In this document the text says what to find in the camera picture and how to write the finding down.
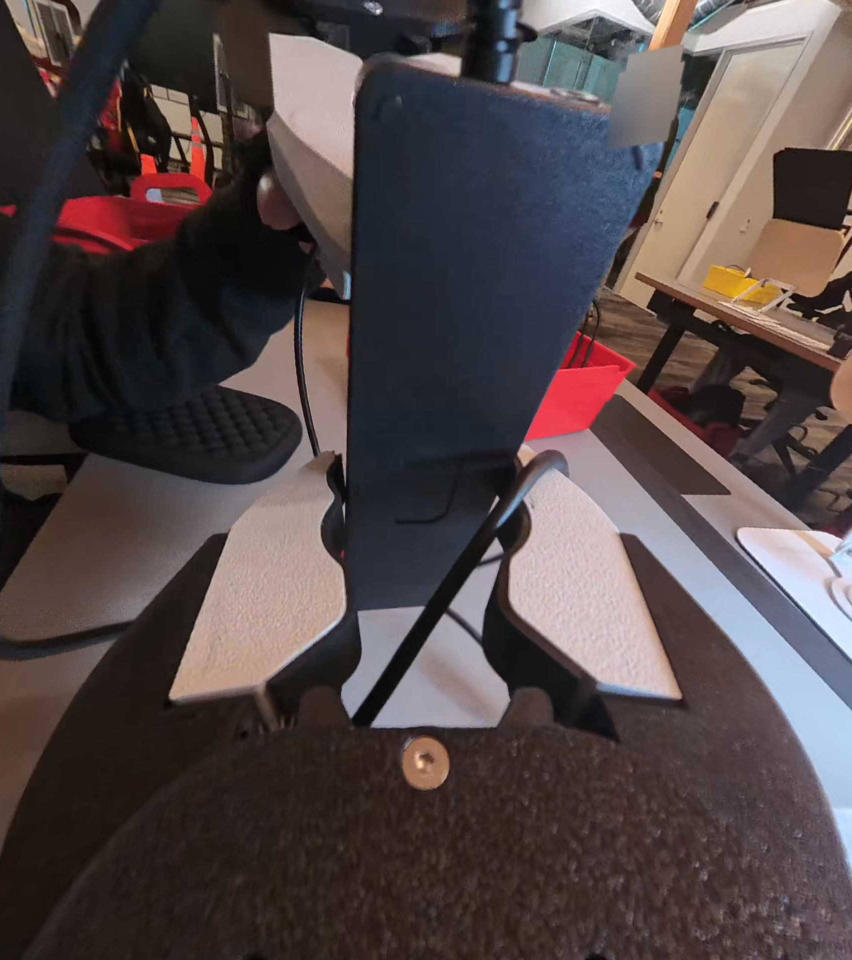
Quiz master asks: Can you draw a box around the red tote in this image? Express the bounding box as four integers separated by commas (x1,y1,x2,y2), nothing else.
0,171,215,255

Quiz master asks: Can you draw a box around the wooden office table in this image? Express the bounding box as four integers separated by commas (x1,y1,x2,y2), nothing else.
634,268,852,481

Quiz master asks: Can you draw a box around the red plastic bin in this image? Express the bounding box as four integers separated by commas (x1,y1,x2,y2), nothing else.
523,330,638,444

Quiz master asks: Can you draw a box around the dark table cable flap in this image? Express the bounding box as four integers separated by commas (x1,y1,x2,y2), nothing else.
597,392,732,498

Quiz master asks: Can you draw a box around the black padded chair armrest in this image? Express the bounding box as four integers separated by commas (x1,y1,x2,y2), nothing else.
68,384,304,486

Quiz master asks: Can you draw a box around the thin black cable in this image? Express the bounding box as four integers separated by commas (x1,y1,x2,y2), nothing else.
293,246,323,460

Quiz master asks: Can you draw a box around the person's left hand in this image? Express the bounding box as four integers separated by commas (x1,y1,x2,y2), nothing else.
255,168,307,234

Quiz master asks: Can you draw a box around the white door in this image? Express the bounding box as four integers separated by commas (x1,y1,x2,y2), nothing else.
677,37,809,282

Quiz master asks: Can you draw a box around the yellow bin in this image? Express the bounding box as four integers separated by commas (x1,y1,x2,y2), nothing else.
702,262,785,306

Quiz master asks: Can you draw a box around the tan and black chair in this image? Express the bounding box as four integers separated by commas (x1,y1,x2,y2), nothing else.
744,146,852,301

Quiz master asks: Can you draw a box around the thick black hub cable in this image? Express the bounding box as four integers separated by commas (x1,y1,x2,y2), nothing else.
0,0,541,665

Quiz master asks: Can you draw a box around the black red-collar USB cable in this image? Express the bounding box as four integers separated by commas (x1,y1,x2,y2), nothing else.
351,448,571,727

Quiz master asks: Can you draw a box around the black USB hub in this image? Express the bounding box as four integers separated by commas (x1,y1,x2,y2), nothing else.
345,56,663,612

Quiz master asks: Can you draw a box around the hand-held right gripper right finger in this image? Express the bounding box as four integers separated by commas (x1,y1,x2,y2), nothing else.
482,447,683,742

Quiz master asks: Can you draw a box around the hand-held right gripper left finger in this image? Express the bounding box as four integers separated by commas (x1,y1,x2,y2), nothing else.
168,450,361,727

